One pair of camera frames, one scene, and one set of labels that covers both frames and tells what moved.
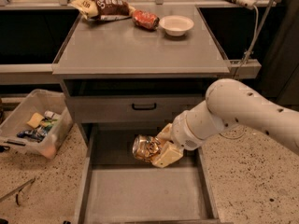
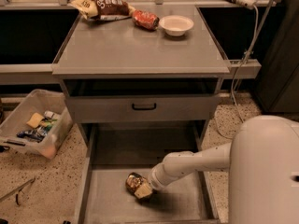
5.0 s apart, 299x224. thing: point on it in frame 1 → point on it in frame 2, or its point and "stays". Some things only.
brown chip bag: x=98 y=7 stays
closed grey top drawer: x=132 y=109 stays
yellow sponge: x=35 y=120 stays
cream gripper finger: x=168 y=155 → x=143 y=190
